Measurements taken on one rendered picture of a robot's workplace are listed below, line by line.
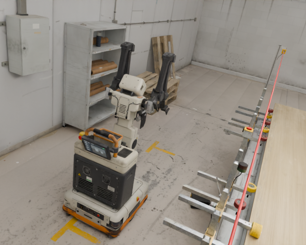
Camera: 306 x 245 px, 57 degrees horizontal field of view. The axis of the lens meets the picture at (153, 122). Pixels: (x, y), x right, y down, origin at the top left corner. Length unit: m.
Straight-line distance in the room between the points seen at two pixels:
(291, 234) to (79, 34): 3.22
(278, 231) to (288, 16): 7.94
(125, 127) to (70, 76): 1.73
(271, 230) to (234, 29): 8.08
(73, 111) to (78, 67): 0.67
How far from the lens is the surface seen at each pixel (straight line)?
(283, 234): 2.03
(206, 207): 1.86
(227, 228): 2.30
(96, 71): 4.16
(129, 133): 2.69
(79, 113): 4.26
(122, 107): 2.56
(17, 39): 3.37
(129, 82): 2.56
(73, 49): 4.06
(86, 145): 2.44
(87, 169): 2.64
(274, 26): 9.45
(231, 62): 9.68
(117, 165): 2.39
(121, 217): 2.67
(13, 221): 3.05
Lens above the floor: 2.12
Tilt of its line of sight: 25 degrees down
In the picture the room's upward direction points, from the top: 10 degrees clockwise
